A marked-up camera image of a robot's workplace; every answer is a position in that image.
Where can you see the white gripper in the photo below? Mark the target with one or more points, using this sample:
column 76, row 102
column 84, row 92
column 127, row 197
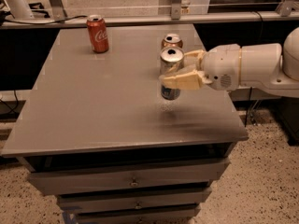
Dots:
column 221, row 65

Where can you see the silver blue redbull can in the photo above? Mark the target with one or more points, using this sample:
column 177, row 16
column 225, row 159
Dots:
column 171, row 61

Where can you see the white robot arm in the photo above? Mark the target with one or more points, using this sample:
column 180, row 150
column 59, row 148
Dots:
column 272, row 68

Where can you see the orange gold soda can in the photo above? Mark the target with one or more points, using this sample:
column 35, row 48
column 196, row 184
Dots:
column 172, row 40

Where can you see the red coca-cola can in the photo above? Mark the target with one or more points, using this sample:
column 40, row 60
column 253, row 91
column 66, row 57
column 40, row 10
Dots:
column 98, row 33

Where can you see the grey drawer cabinet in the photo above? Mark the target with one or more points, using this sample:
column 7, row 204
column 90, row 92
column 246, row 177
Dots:
column 90, row 110

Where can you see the bottom grey drawer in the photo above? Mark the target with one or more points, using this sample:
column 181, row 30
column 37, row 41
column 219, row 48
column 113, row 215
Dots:
column 139, row 216

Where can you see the grey drawer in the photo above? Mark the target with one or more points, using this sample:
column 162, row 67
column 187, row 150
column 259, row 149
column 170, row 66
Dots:
column 128, row 176
column 139, row 216
column 134, row 200

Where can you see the top grey drawer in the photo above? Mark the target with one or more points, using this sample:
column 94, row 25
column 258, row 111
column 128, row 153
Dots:
column 128, row 176

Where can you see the middle grey drawer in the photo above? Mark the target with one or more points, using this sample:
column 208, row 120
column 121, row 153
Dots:
column 134, row 200

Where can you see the white pipe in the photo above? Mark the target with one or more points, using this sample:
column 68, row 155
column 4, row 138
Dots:
column 20, row 9

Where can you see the grey metal rail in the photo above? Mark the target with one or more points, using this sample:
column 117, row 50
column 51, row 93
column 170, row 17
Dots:
column 79, row 22

